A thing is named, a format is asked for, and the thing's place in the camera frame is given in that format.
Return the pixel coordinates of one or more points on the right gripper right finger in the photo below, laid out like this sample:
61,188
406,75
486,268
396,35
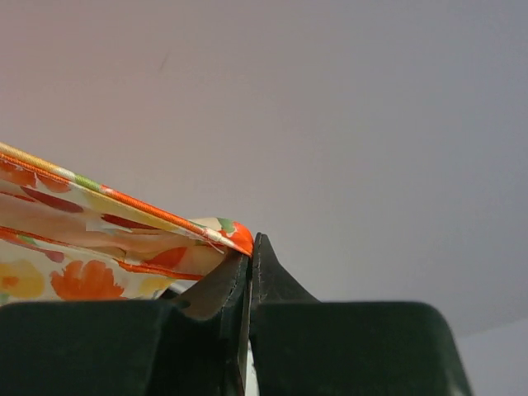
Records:
303,346

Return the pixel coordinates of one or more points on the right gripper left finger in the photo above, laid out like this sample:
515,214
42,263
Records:
193,344

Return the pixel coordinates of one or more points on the orange floral cream skirt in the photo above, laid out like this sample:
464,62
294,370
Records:
66,237

